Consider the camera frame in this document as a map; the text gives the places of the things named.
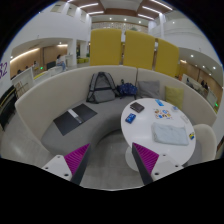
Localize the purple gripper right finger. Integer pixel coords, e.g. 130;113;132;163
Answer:
131;142;184;186

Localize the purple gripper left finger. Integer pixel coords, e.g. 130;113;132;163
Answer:
42;143;92;186

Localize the light blue folded towel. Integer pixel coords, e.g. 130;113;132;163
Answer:
151;122;189;146

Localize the round white table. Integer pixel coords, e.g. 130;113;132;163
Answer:
121;98;196;165

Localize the black open folder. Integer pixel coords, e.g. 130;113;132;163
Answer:
54;104;96;135

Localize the blue card box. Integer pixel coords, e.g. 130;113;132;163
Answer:
125;113;136;124

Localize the curved beige sofa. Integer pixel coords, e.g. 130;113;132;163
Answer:
15;66;217;155

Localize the colourful sticker sheet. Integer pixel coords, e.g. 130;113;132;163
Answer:
154;109;172;119

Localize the small yellow blue item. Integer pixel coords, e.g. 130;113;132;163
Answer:
189;132;195;140

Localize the small blue packet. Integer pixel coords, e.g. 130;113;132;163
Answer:
155;99;164;106

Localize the white chair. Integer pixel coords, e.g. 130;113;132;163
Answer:
186;124;217;166

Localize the yellow-green cushion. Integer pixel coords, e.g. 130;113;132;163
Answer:
165;86;184;109

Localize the grey cushion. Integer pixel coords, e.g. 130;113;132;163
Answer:
138;81;160;99

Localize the dark blue bag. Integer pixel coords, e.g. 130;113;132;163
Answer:
117;80;137;97

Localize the grey backpack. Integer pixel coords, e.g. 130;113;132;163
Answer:
86;72;119;104

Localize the person in background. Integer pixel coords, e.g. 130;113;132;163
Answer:
56;54;66;71

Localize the right yellow acoustic panel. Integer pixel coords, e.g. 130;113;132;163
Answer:
154;39;179;77

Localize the left yellow acoustic panel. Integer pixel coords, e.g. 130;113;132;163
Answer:
90;28;122;66

